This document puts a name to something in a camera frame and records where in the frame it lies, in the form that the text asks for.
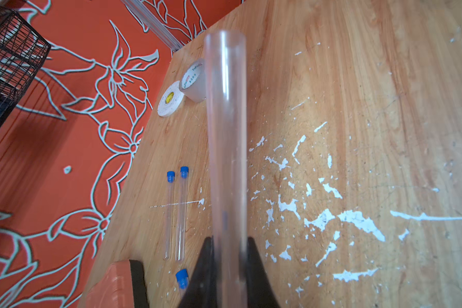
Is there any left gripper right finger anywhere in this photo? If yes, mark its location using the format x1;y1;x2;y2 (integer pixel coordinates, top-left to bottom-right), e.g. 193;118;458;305
246;237;280;307

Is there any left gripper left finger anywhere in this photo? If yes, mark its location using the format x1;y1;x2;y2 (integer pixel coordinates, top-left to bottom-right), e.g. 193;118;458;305
178;237;216;308

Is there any blue stopper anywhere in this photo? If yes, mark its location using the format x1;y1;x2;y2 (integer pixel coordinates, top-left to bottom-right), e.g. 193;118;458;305
175;269;189;291
166;171;175;183
180;166;189;178

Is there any clear test tube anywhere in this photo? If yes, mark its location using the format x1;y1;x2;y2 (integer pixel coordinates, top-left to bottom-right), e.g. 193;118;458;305
175;177;188;263
204;30;247;307
164;182;175;260

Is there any orange plastic tool case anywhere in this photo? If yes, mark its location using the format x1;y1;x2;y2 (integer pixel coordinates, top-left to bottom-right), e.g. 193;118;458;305
85;259;150;308

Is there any white foam tape roll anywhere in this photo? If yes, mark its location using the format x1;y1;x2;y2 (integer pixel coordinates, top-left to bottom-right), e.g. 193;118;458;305
157;81;185;118

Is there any clear packing tape roll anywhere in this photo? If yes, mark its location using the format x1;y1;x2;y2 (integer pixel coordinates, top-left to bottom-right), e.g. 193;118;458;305
179;59;206;103

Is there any black wire basket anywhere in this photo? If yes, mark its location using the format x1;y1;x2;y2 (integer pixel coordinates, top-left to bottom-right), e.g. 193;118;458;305
0;5;51;128

